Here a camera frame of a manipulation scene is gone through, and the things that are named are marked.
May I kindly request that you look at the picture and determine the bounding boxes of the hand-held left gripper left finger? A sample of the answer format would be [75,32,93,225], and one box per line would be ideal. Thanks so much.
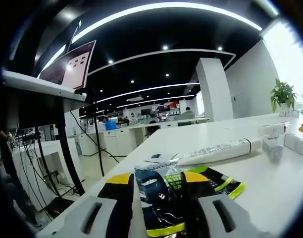
[63,173,135,238]

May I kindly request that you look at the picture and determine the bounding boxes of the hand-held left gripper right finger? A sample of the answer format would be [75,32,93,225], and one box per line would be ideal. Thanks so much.
[180,170,260,238]

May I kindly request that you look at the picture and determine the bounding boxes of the white skincare bottle black band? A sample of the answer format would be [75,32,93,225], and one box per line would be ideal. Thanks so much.
[283,132,303,156]

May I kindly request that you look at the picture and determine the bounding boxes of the white skincare tube red band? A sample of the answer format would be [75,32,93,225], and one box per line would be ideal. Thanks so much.
[258,121,291,136]

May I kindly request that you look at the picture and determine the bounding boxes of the black green skincare sachet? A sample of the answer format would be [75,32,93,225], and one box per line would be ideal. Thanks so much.
[134,165,247,237]

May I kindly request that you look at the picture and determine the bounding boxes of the long white skincare tube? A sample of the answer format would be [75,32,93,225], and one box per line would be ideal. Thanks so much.
[177,137,263,166]

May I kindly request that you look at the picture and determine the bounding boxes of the green potted plant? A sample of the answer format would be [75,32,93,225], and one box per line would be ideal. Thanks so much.
[270,78,300,114]

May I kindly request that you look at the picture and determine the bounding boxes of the small white black sachet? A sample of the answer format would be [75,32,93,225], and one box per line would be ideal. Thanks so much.
[144,153,167,163]

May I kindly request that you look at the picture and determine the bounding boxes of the white office counter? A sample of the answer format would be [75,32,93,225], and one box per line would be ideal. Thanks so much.
[78,122,154,157]

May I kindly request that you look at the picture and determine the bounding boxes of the thin black tripod pole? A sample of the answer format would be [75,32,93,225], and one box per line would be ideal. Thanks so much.
[91,86,105,177]

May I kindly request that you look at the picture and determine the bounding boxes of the white raised shelf board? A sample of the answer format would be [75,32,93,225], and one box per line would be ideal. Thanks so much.
[1,69,88,103]

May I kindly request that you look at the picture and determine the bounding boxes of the monitor with pink screen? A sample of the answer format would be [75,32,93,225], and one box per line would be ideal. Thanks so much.
[37,39,97,90]

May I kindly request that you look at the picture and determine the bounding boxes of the black cable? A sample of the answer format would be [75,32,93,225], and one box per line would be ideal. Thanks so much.
[69,110,120,164]

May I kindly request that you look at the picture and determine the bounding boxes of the thick black stand post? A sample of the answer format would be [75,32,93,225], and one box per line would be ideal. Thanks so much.
[54,109,86,197]

